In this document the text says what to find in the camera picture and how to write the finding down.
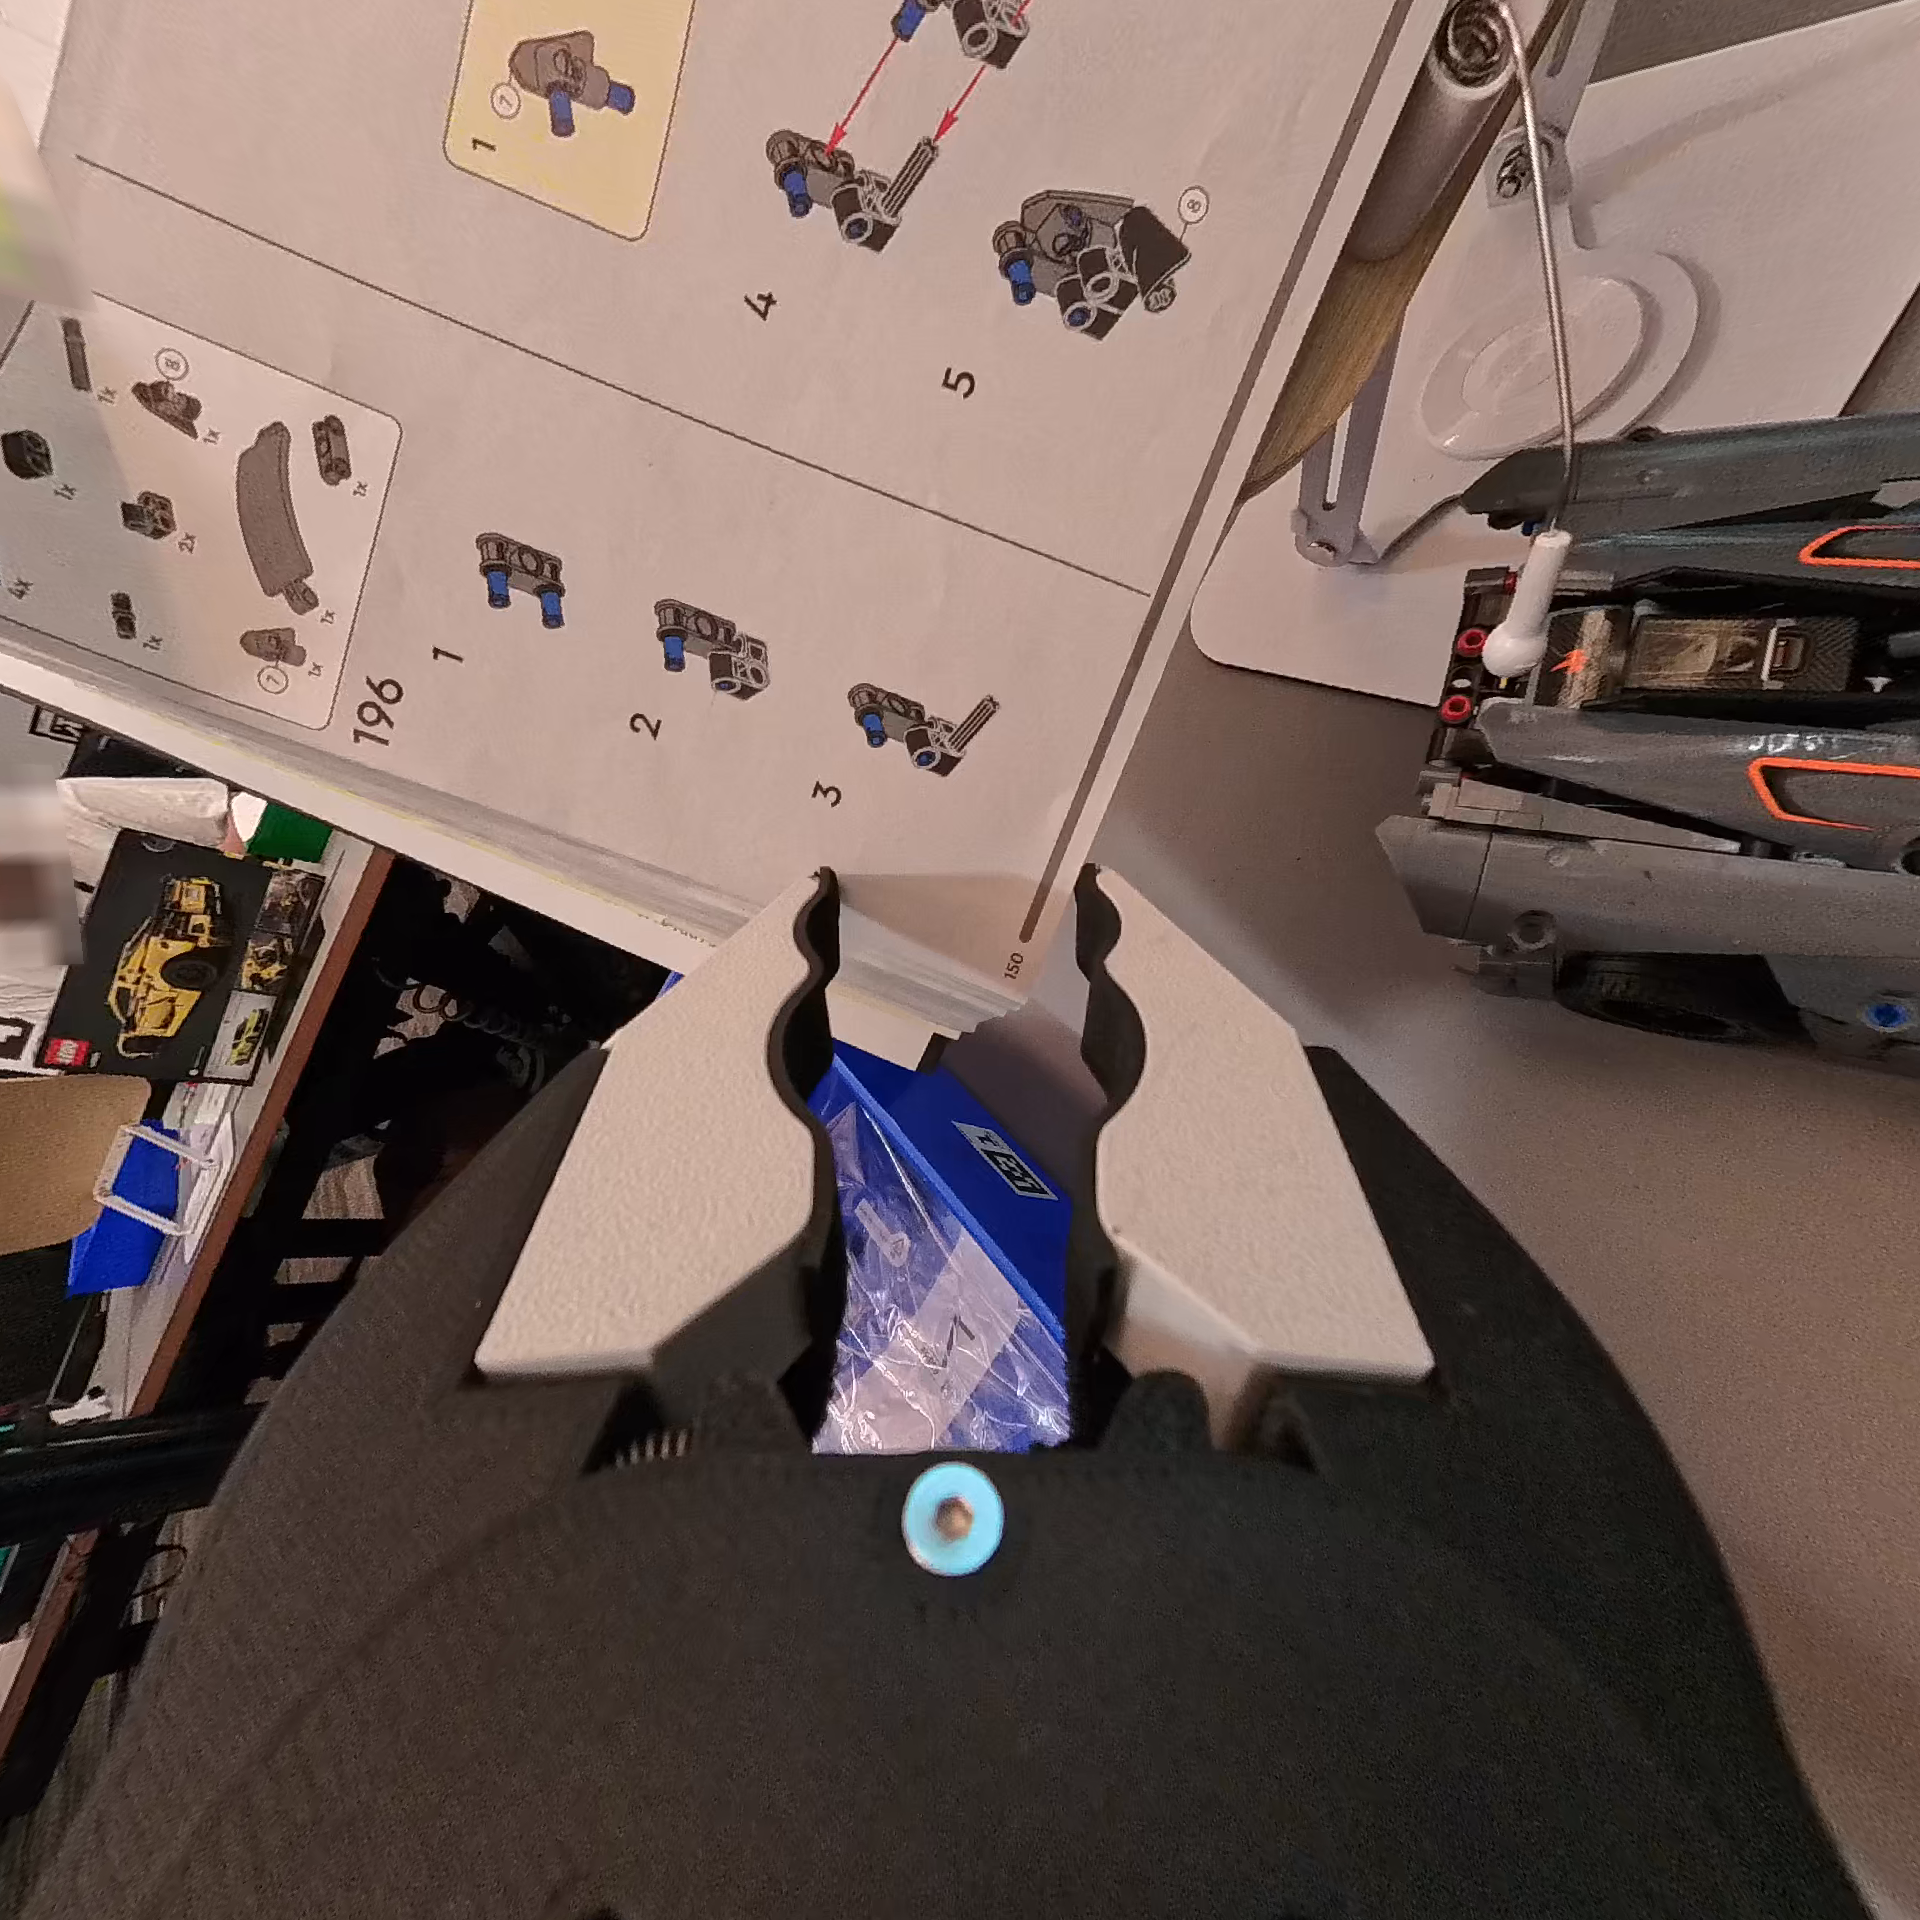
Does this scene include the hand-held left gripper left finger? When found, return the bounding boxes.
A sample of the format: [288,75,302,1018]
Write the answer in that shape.
[475,868,845,1450]

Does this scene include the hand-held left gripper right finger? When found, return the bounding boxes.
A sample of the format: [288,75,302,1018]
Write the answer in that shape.
[1073,864,1437,1450]

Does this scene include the grey lego car model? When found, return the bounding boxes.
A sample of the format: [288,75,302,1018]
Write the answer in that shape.
[1377,412,1920,1050]

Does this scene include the blue plastic bin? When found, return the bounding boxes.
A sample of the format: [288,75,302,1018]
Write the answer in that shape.
[809,1043,1077,1453]

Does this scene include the crumpled clear plastic bags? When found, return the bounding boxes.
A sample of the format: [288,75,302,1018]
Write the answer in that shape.
[816,1106,1073,1453]

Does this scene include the yellow car picture booklet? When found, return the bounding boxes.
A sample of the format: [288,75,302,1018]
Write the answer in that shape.
[54,831,331,1084]

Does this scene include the white plastic bag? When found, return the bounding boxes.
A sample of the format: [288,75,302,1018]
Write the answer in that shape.
[57,769,274,859]

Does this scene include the open instruction booklet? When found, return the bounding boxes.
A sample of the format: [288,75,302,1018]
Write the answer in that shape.
[0,0,1462,1070]

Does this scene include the white metal book stand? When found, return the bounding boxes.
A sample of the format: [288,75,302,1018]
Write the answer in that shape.
[1193,0,1920,707]

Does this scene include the blue bin with clear bracket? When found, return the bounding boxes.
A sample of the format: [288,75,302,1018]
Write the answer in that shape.
[68,1117,236,1296]

